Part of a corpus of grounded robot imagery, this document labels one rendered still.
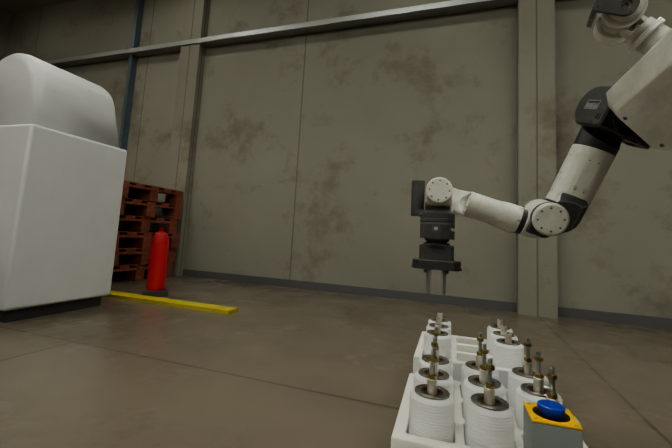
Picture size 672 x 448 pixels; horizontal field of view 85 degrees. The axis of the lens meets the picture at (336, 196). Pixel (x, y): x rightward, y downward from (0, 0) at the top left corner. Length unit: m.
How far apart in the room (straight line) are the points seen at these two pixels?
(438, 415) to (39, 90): 2.73
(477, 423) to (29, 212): 2.50
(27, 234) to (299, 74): 3.05
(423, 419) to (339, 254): 3.11
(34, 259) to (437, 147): 3.29
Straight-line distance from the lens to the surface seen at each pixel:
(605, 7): 0.85
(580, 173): 1.01
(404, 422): 0.97
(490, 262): 3.74
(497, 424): 0.91
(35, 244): 2.79
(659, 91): 0.84
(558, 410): 0.76
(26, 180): 2.74
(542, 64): 4.02
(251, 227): 4.38
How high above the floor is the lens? 0.58
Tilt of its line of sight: 6 degrees up
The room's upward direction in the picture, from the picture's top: 3 degrees clockwise
